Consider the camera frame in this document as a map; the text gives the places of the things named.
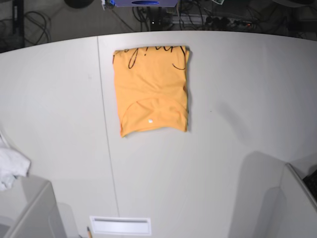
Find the orange T-shirt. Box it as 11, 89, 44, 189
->
112, 46, 190, 137

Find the purple box with blue oval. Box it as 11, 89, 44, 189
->
114, 0, 178, 7

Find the pencil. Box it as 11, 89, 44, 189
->
87, 227, 92, 238

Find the white crumpled cloth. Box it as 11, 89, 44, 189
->
0, 132, 31, 191

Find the grey bin left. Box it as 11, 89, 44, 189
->
0, 176, 67, 238

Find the grey bin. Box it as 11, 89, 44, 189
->
0, 176, 67, 238
253, 164, 317, 238

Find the grey bin right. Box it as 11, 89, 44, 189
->
253, 164, 317, 238

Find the black keyboard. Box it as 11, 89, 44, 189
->
303, 171, 317, 199

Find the power strip with cables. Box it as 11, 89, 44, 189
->
169, 14, 254, 29

